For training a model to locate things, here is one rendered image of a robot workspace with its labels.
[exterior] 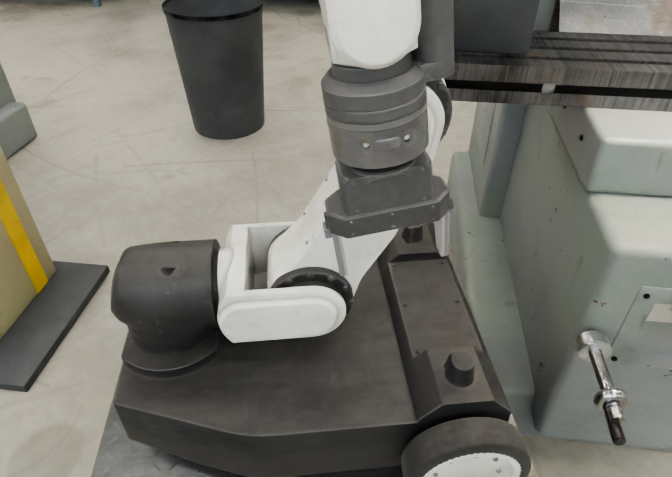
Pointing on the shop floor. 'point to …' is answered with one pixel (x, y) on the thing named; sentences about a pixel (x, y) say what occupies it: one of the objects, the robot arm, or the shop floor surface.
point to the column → (505, 122)
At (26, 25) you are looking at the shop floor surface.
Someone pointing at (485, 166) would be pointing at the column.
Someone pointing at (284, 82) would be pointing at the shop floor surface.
